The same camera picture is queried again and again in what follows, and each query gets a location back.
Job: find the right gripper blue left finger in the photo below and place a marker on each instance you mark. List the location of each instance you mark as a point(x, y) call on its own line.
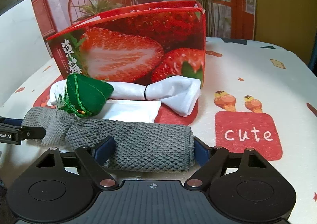
point(92, 160)

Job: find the white tied cloth roll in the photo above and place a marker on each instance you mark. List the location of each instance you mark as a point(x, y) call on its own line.
point(177, 92)

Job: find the red strawberry cardboard box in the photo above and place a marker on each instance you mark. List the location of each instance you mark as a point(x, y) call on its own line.
point(143, 43)

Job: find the green zongzi pouch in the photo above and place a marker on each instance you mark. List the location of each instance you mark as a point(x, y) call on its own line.
point(84, 96)

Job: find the grey knitted cloth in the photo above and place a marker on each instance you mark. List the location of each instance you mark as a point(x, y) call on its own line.
point(140, 146)

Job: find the cartoon bear table mat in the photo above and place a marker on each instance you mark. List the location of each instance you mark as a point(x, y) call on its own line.
point(253, 96)

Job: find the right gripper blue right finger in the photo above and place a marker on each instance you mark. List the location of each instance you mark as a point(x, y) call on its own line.
point(211, 161)

